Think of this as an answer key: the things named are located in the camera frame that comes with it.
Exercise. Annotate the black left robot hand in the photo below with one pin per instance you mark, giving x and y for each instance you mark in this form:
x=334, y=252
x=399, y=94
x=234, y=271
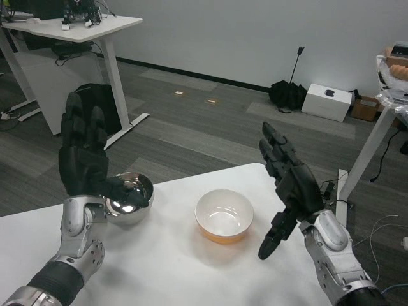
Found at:
x=83, y=165

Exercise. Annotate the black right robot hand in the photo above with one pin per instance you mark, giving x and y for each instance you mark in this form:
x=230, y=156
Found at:
x=299, y=188

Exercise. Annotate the white and orange plastic bowl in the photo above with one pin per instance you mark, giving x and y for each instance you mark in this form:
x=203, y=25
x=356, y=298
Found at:
x=223, y=216

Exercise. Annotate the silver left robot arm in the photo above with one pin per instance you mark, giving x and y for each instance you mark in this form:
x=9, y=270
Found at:
x=73, y=220

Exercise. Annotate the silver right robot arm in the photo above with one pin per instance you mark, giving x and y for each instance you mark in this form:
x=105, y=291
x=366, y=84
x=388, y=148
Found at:
x=331, y=236

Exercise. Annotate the shiny steel bowl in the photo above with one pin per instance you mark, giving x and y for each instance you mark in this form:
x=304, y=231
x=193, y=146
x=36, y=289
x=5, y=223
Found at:
x=127, y=213

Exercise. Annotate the black power adapter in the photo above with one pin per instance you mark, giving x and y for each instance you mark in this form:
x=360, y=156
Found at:
x=327, y=189

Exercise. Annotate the cluttered white desk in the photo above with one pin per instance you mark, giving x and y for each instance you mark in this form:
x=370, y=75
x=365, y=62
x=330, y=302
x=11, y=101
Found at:
x=366, y=153

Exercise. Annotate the white carton with black print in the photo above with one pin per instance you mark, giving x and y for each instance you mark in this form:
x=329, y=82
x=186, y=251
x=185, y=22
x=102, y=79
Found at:
x=325, y=103

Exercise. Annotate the black folded umbrella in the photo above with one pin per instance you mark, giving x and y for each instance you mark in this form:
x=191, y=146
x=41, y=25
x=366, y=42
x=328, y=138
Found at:
x=287, y=94

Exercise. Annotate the small open cardboard box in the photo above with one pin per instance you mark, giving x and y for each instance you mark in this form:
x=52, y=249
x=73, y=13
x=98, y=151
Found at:
x=365, y=110

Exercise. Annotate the white power strip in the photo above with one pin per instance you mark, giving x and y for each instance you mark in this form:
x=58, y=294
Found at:
x=405, y=243

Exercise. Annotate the clear crumpled plastic bag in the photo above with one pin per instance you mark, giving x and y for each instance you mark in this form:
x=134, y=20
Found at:
x=395, y=99

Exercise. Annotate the white desk with angled leg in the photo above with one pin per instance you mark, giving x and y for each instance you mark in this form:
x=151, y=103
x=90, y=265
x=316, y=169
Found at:
x=95, y=28

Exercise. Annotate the orange ribbed object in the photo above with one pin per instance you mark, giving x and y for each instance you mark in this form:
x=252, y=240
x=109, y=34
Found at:
x=400, y=71

